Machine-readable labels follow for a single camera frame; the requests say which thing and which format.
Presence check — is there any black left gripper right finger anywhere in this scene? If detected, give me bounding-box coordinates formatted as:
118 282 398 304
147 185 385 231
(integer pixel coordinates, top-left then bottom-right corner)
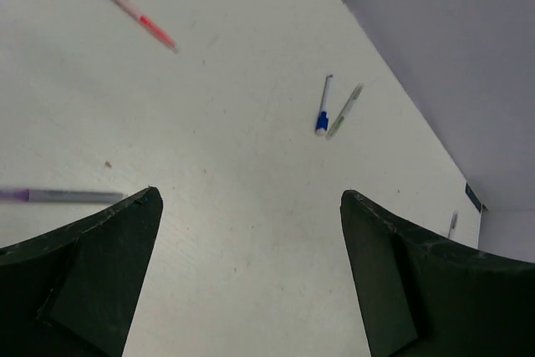
340 191 534 356

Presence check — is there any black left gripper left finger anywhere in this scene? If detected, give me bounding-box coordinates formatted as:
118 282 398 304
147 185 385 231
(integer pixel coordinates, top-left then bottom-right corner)
1 186 163 356

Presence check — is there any red highlighter pen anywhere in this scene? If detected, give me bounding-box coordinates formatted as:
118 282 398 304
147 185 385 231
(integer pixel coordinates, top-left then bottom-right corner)
111 0 179 53

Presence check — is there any purple highlighter pen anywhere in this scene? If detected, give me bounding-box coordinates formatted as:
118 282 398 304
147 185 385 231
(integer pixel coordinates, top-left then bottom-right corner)
1 189 125 204

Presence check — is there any green label clear pen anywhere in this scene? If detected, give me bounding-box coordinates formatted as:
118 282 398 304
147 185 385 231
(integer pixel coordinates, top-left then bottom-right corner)
326 83 364 140

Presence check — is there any blue capped white pen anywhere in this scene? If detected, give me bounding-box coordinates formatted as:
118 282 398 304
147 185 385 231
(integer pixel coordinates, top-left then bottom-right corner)
314 74 334 136

